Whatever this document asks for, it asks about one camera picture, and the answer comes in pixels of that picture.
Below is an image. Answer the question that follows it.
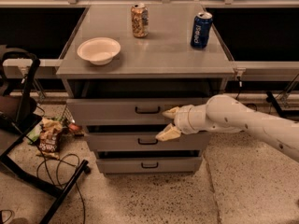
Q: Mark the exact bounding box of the grey bottom drawer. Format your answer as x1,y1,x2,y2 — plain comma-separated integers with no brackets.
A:
96,157,202,175

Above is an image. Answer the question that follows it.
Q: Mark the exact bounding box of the black chair base right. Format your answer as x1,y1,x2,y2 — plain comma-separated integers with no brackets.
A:
265,91,299,119

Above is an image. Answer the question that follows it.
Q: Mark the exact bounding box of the black rolling stand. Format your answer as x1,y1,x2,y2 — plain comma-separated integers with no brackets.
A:
0,45,89,224

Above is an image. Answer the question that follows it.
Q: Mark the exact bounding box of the blue Pepsi can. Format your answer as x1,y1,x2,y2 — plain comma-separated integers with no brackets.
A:
191,11,213,49

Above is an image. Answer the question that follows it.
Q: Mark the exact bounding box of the white paper bowl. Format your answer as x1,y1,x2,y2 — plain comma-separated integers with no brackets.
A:
77,37,121,65

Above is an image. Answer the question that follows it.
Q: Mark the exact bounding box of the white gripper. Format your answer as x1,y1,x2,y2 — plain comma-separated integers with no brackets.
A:
155,105,206,142

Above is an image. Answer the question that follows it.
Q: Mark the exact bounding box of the grey drawer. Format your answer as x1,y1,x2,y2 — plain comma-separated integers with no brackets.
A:
96,157,202,175
67,98,207,126
86,132,210,151

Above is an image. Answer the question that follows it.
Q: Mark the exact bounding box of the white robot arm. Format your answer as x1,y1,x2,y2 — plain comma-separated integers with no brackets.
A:
156,95,299,161

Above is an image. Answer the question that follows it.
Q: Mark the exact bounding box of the grey top drawer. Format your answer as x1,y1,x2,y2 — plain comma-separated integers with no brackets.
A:
67,98,207,126

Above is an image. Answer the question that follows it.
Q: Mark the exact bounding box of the grey middle drawer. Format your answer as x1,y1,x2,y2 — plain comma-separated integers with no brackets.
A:
86,132,210,151

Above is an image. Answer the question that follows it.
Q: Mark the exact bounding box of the black floor cable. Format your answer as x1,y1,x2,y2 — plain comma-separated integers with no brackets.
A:
35,152,87,224

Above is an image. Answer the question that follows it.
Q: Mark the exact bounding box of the grey metal drawer cabinet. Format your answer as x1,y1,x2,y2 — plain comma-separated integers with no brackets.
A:
57,2,233,160

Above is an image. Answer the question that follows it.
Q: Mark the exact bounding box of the gold patterned soda can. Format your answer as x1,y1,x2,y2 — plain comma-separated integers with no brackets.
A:
131,3,149,38

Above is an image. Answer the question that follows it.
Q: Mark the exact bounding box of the brown chip bag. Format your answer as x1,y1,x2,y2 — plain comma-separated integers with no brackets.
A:
38,118,63,160

